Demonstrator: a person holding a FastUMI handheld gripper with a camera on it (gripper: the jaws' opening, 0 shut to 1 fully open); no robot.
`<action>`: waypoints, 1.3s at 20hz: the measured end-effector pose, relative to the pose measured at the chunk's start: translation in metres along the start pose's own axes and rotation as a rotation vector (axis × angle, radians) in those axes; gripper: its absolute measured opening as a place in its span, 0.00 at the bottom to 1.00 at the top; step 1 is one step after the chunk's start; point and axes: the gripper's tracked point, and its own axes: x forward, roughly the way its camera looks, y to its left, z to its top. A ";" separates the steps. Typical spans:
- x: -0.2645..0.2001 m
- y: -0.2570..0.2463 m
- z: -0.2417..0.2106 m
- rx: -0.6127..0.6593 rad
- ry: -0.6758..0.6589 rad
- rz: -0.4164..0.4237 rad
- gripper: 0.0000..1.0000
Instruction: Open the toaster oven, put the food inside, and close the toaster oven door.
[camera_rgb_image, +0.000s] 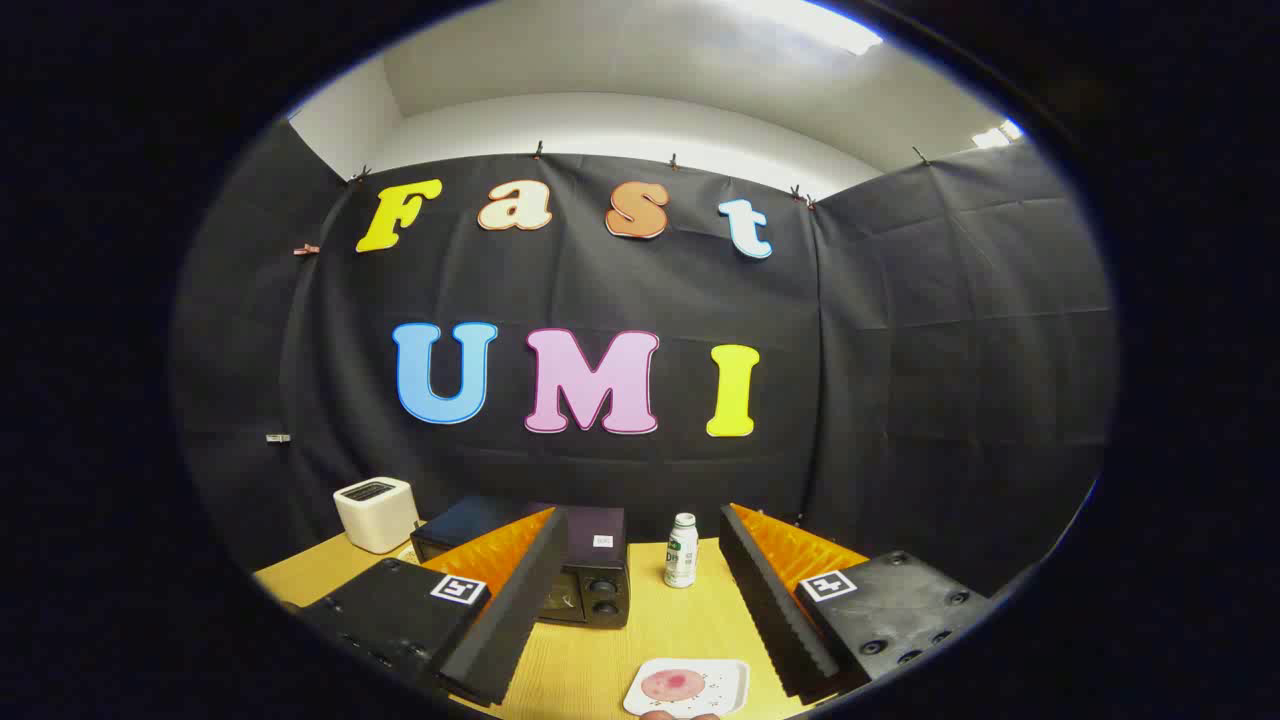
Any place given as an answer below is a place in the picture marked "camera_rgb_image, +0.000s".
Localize white pop-up toaster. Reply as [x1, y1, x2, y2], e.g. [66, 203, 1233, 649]
[333, 477, 421, 555]

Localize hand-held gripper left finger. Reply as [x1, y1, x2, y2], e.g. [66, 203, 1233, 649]
[296, 506, 570, 709]

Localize white bottle green label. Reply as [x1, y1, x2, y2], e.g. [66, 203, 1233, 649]
[664, 513, 699, 589]

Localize black backdrop cloth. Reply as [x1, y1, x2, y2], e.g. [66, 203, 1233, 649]
[172, 120, 1116, 601]

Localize black toaster oven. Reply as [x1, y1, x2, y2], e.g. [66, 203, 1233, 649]
[410, 497, 631, 629]

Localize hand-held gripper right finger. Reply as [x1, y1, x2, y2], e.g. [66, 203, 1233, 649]
[719, 503, 991, 706]

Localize pink round bun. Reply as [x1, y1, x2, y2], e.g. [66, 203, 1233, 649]
[641, 668, 706, 703]

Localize white square plate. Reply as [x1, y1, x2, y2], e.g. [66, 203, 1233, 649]
[622, 657, 751, 719]

